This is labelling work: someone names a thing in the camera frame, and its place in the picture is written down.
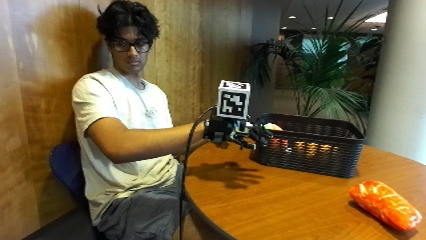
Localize the person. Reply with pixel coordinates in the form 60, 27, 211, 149
70, 0, 210, 240

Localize black cable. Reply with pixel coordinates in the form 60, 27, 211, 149
177, 105, 217, 240

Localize pale fruit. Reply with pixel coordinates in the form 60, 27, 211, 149
262, 122, 283, 132

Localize blue chair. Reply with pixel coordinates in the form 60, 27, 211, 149
48, 141, 88, 201

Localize black-framed glasses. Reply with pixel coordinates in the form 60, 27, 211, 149
106, 38, 153, 54

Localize green palm plant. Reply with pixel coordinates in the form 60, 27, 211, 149
242, 0, 383, 134

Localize black plastic basket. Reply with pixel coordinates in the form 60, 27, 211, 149
250, 113, 366, 179

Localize orange items in basket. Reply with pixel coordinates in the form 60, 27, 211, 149
267, 138, 341, 158

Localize orange plastic packet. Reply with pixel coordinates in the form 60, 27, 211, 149
347, 180, 423, 232

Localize white round pillar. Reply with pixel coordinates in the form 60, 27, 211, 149
363, 0, 426, 166

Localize white marker cube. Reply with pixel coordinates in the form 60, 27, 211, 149
215, 79, 251, 120

